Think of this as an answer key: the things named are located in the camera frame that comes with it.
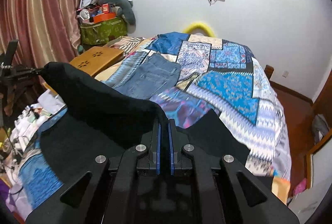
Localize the grey plush toy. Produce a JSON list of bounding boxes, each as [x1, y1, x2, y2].
[[97, 0, 136, 26]]

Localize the orange box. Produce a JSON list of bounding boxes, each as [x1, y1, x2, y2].
[[93, 12, 116, 23]]

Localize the blue patchwork bedspread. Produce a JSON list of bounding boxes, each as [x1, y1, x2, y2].
[[17, 32, 292, 218]]

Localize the striped pink curtain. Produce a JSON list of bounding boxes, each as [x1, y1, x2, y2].
[[1, 0, 81, 67]]

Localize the yellow foam ring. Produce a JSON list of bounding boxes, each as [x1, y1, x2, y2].
[[182, 21, 216, 38]]

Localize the white wall socket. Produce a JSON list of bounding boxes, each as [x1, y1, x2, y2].
[[282, 71, 289, 78]]

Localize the green storage bag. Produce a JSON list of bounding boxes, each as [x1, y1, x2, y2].
[[80, 17, 127, 45]]

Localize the black pants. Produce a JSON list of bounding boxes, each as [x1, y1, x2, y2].
[[39, 62, 251, 184]]

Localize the wooden lap desk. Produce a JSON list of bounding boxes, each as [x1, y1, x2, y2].
[[70, 46, 124, 77]]

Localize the folded blue jeans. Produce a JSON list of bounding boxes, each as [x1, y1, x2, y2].
[[115, 53, 181, 99]]

